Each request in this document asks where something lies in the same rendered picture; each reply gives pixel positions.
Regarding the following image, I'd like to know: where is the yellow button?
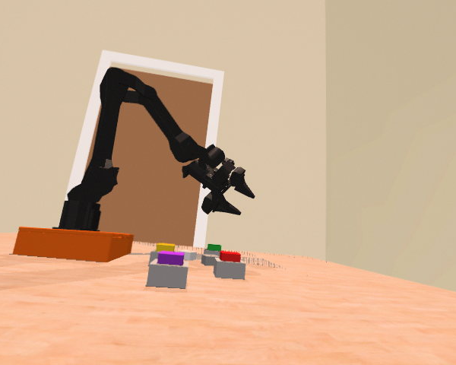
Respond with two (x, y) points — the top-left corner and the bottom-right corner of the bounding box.
(149, 243), (179, 265)

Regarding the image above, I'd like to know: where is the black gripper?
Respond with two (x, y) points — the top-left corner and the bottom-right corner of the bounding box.
(200, 167), (255, 215)

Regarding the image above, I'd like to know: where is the green button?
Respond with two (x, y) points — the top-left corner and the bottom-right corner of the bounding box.
(204, 244), (224, 257)

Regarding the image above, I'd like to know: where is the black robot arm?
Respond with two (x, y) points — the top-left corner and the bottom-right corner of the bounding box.
(52, 67), (235, 231)

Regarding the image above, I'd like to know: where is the red button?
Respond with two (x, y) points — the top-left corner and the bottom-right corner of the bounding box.
(213, 251), (246, 279)

